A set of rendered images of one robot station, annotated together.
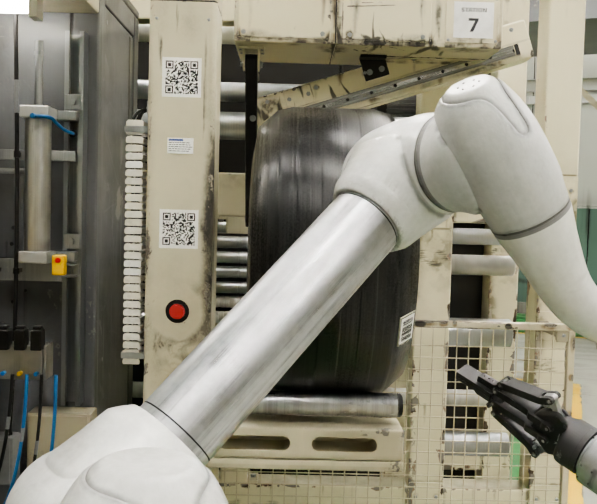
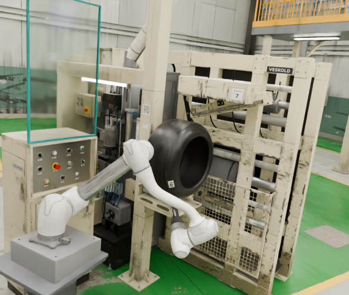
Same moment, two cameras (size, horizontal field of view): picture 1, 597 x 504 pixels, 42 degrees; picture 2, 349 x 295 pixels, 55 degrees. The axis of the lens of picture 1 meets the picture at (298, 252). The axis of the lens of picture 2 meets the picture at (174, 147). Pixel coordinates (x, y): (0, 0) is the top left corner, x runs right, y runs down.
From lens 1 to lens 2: 168 cm
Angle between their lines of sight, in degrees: 39
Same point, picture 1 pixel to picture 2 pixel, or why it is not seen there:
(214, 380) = (86, 186)
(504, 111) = (128, 148)
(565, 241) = (142, 177)
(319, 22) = (196, 91)
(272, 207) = not seen: hidden behind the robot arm
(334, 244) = (113, 165)
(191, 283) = not seen: hidden behind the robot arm
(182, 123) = (145, 120)
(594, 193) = not seen: outside the picture
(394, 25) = (215, 93)
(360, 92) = (216, 109)
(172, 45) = (145, 101)
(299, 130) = (159, 129)
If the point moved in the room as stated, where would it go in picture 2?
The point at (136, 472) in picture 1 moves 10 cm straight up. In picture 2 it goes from (49, 196) to (49, 181)
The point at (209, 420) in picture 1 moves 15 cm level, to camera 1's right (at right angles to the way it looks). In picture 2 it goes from (83, 192) to (99, 200)
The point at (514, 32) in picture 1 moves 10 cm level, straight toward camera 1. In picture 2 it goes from (262, 95) to (253, 95)
